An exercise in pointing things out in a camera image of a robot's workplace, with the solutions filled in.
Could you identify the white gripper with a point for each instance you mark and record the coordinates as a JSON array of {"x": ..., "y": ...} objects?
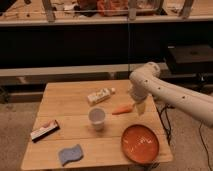
[{"x": 140, "y": 106}]

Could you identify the orange pepper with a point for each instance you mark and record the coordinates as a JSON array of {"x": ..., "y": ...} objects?
[{"x": 123, "y": 109}]

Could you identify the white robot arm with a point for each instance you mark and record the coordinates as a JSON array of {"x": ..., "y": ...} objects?
[{"x": 145, "y": 80}]

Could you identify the orange ceramic bowl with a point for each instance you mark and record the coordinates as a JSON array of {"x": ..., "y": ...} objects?
[{"x": 140, "y": 144}]

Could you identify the white plastic cup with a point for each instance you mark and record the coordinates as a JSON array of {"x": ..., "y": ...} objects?
[{"x": 97, "y": 118}]

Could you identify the white tube with label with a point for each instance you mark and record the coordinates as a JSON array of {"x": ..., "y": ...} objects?
[{"x": 101, "y": 95}]

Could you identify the black box on right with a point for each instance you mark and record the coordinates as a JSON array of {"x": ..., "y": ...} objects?
[{"x": 190, "y": 59}]

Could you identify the blue sponge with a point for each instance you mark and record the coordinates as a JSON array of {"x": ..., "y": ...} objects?
[{"x": 72, "y": 154}]

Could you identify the orange item on shelf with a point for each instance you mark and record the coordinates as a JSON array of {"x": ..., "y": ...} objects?
[{"x": 112, "y": 7}]

